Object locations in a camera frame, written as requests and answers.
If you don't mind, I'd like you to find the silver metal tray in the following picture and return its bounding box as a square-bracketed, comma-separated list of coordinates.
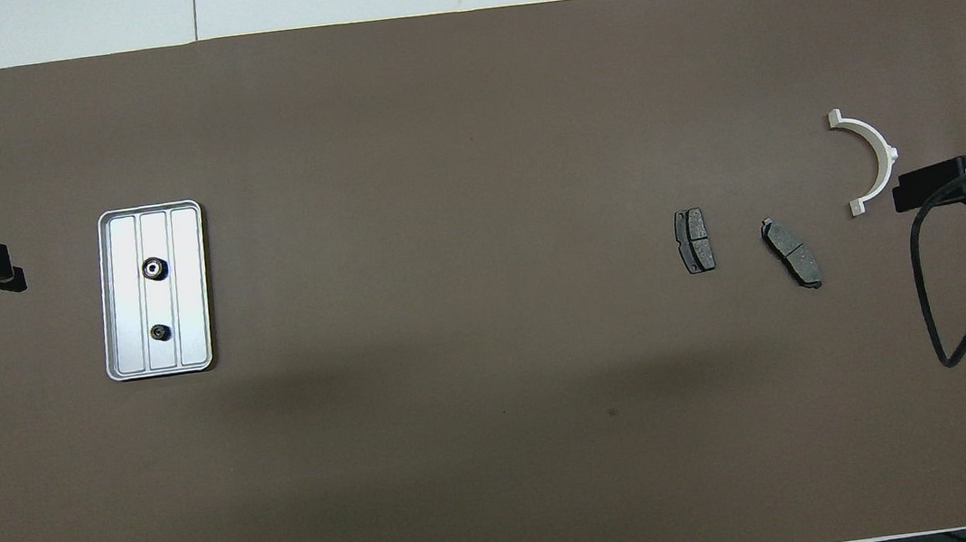
[88, 198, 220, 384]

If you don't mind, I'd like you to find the dark grey brake pad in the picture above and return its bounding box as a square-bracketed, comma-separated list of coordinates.
[759, 212, 824, 294]
[671, 206, 717, 276]

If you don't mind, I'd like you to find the brown table mat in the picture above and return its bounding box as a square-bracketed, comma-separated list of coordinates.
[0, 0, 966, 542]

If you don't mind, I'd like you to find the white semicircular bracket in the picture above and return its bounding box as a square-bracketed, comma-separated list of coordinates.
[825, 102, 906, 220]

